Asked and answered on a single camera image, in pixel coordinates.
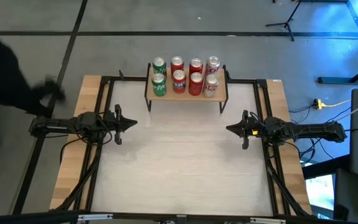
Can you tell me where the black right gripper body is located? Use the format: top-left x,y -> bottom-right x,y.
242,110 -> 266,151

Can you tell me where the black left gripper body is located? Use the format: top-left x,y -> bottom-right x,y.
103,104 -> 123,146

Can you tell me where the silver Diet Coke can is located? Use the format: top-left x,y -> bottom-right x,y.
204,55 -> 221,77
203,73 -> 219,99

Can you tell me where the green Sprite can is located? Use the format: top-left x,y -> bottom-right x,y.
151,72 -> 167,97
152,57 -> 167,75

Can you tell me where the red Coca-Cola can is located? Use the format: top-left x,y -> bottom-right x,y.
188,57 -> 204,75
188,72 -> 204,96

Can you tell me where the red Fanta strawberry can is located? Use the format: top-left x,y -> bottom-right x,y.
172,69 -> 187,95
170,55 -> 185,72

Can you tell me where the lit screen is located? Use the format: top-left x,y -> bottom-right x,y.
305,174 -> 336,218

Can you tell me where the black tripod stand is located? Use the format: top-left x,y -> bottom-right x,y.
265,0 -> 304,42

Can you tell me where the black crossbar with silver brackets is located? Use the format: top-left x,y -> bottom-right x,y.
0,210 -> 358,224

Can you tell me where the person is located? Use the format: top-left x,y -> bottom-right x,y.
0,0 -> 67,118

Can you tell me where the wooden shelf black metal frame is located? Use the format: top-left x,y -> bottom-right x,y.
144,63 -> 229,114

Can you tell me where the black table frame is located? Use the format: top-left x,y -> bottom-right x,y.
53,70 -> 312,218

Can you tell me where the yellow power plug with cord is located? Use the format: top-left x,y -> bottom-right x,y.
313,98 -> 351,110

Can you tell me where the black metal desk frame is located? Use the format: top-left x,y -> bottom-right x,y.
317,0 -> 358,86

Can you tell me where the white cable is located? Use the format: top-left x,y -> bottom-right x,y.
333,95 -> 358,124

